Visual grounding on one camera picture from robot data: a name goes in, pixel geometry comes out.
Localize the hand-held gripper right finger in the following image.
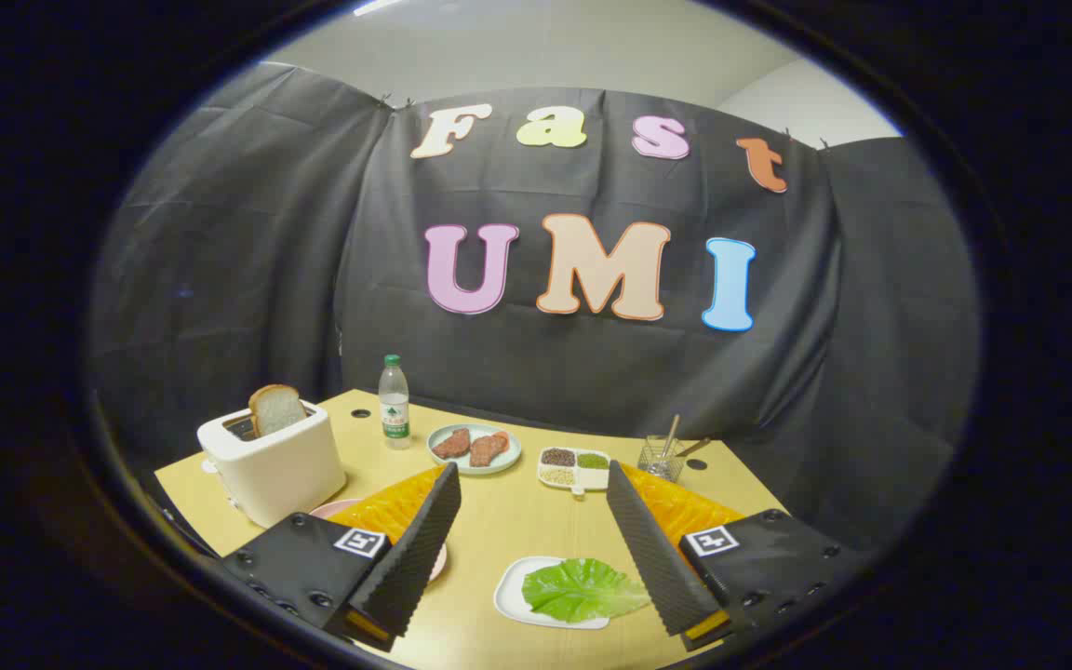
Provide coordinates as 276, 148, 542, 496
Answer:
606, 460, 861, 652

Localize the green lettuce leaf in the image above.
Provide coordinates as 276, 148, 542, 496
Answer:
522, 558, 653, 624

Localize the wire mesh utensil holder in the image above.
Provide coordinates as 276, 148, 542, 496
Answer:
637, 435, 686, 483

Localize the light blue round plate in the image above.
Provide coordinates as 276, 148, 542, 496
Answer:
427, 424, 523, 476

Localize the white toaster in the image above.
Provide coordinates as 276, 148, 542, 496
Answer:
196, 400, 348, 529

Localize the pink round plate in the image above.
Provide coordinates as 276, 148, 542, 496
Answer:
310, 499, 449, 583

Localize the white square plate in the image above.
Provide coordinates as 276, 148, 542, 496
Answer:
494, 556, 653, 630

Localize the white bread slice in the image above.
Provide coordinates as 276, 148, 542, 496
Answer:
248, 384, 309, 438

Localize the black backdrop cloth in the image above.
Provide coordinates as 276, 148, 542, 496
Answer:
85, 60, 982, 559

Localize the white divided dish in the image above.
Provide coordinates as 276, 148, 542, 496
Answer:
537, 447, 612, 496

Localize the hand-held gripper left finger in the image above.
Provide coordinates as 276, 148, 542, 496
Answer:
220, 462, 463, 652

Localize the clear plastic water bottle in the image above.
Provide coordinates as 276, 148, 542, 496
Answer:
379, 355, 412, 451

